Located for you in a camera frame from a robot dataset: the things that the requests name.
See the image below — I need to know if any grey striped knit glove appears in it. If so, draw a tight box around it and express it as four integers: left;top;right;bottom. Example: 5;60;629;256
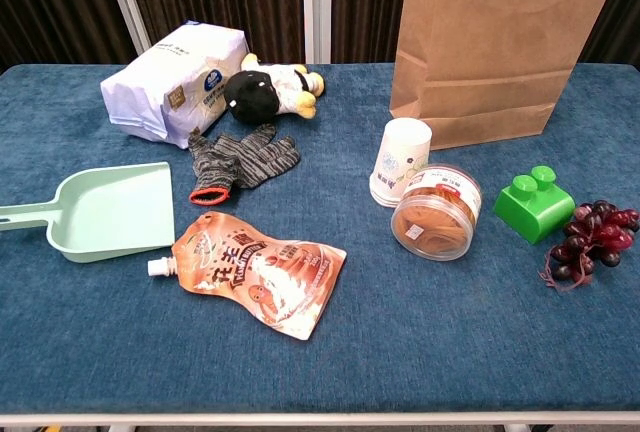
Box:
187;123;302;205

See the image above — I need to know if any upright white frame post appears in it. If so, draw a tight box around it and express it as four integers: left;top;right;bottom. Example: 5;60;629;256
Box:
301;0;333;65

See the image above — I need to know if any stack of white paper cups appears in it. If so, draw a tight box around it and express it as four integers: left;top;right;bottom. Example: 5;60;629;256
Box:
369;117;433;210

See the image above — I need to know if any brown paper bag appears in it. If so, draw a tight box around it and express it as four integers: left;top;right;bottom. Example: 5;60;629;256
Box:
388;0;632;152

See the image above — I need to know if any mint green plastic dustpan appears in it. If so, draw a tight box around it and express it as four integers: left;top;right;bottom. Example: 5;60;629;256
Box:
0;161;176;264

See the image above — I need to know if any orange peanut butter pouch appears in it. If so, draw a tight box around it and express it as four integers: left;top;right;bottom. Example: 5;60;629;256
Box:
146;211;348;342

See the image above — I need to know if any white tissue paper pack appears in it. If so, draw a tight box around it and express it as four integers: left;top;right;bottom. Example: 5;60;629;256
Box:
99;20;251;150

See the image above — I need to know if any blue table cloth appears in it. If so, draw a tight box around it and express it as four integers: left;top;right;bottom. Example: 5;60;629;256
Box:
0;62;640;414

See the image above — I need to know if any green toy building block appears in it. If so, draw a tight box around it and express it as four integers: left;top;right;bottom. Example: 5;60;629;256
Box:
492;165;577;246

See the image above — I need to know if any clear round plastic jar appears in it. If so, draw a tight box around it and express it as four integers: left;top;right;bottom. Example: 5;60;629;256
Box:
390;163;484;261

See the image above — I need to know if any purple plastic grape bunch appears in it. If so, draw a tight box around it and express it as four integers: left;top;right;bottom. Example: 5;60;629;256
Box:
538;199;640;292

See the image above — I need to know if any slanted white frame post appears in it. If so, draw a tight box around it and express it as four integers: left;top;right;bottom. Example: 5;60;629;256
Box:
98;0;153;57

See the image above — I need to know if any white table frame edge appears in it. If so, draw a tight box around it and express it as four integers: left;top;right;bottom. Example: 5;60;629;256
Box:
0;411;640;432

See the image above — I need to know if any black and white plush toy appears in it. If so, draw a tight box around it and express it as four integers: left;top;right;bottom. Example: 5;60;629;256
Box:
222;52;326;126

